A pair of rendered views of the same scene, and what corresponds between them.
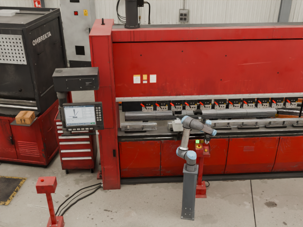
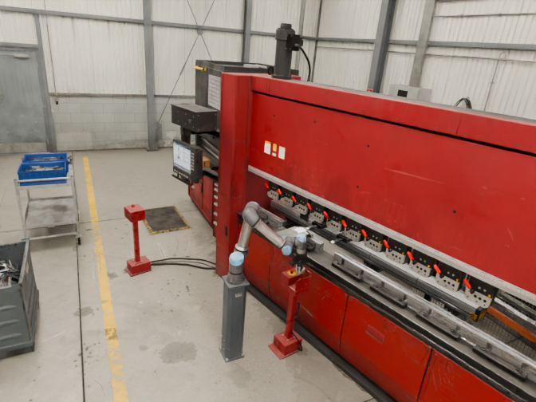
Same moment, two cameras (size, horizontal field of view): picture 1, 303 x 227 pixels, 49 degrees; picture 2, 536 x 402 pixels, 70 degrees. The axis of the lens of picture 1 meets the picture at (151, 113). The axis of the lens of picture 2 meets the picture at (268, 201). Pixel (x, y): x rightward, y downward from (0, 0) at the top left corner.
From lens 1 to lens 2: 3.34 m
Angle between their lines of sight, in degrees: 47
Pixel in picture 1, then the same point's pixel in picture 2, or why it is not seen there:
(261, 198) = not seen: outside the picture
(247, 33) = (403, 112)
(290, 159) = not seen: outside the picture
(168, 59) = (299, 130)
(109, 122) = (226, 188)
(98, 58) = (225, 103)
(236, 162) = (355, 346)
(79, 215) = (167, 273)
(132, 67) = (266, 130)
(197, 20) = not seen: outside the picture
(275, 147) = (421, 365)
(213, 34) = (352, 102)
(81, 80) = (186, 115)
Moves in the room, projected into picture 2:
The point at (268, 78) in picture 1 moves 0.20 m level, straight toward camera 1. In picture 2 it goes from (435, 215) to (409, 217)
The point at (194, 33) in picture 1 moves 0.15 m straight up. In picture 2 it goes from (329, 96) to (332, 76)
